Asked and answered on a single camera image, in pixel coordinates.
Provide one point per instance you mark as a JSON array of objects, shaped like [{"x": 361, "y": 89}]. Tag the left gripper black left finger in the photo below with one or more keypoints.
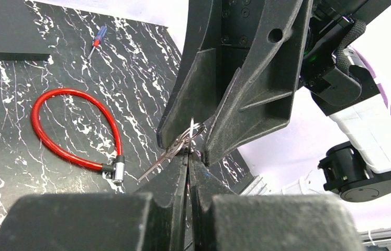
[{"x": 152, "y": 218}]

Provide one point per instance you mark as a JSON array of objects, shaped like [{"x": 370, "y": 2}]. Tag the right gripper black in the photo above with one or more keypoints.
[{"x": 264, "y": 42}]

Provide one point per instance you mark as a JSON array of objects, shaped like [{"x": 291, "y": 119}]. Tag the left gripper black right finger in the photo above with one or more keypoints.
[{"x": 223, "y": 220}]

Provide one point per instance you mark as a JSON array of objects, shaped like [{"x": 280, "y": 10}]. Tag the silver key bunch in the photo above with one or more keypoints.
[{"x": 184, "y": 139}]

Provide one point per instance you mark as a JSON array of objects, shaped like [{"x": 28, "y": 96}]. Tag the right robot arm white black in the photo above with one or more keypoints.
[{"x": 345, "y": 91}]

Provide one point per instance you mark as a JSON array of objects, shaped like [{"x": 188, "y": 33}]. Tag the red blue screwdriver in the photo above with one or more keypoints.
[{"x": 97, "y": 40}]

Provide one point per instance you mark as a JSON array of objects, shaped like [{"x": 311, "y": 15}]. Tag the black box right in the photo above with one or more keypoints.
[{"x": 20, "y": 39}]

